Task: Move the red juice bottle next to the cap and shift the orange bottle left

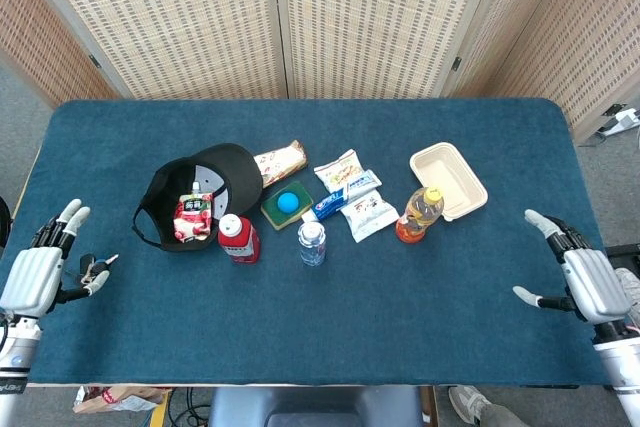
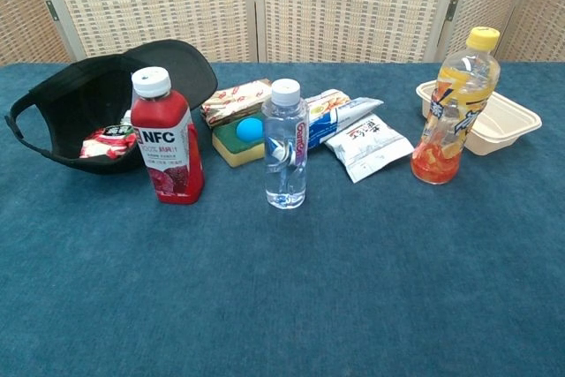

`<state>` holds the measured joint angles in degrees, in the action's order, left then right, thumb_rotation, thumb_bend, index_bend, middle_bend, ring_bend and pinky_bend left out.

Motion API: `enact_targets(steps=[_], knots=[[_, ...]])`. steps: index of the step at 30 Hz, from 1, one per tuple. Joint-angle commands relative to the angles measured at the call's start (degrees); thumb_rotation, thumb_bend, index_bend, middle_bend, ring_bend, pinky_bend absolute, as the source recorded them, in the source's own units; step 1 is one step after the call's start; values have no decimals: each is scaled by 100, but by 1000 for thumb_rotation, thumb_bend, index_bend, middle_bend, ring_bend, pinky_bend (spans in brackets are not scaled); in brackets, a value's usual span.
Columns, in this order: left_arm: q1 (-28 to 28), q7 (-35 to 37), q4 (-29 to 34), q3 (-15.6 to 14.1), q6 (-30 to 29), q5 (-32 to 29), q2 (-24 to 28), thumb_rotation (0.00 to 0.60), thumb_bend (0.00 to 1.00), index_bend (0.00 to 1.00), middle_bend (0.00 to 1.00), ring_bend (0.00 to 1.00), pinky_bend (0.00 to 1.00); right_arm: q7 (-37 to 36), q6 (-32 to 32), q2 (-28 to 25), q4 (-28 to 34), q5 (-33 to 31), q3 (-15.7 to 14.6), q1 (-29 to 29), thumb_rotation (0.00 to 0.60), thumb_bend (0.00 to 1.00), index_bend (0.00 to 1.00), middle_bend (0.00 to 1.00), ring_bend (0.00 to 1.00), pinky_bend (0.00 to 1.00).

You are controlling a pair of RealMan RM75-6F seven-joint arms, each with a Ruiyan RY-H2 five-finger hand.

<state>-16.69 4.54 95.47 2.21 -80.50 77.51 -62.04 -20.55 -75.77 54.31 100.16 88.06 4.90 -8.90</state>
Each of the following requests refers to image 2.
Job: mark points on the beige food container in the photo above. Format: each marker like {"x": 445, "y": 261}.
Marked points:
{"x": 503, "y": 125}

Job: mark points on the red NFC juice bottle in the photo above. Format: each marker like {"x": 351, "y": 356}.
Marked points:
{"x": 170, "y": 152}

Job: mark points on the red jelly drink pouch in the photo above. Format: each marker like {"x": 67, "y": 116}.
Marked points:
{"x": 108, "y": 143}

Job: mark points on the yellow white snack packet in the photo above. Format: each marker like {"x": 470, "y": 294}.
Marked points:
{"x": 324, "y": 105}

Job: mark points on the blue white toothpaste tube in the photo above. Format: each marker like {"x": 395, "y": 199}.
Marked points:
{"x": 335, "y": 123}

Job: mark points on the clear water bottle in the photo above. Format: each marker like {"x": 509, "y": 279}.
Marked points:
{"x": 284, "y": 152}

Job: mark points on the blue ball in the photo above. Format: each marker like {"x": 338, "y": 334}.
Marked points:
{"x": 248, "y": 130}

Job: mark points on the blue tablecloth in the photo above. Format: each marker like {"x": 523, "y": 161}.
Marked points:
{"x": 282, "y": 284}

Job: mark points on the black screen hinge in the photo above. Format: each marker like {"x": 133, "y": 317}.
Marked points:
{"x": 451, "y": 9}
{"x": 52, "y": 10}

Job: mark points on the orange tea bottle yellow cap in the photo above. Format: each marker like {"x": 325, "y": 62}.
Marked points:
{"x": 454, "y": 121}

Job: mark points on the green yellow sponge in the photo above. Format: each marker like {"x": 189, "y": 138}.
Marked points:
{"x": 231, "y": 149}

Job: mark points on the black baseball cap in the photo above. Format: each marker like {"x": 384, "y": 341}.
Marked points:
{"x": 88, "y": 85}

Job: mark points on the brown white snack package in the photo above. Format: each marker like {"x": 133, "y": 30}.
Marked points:
{"x": 234, "y": 101}

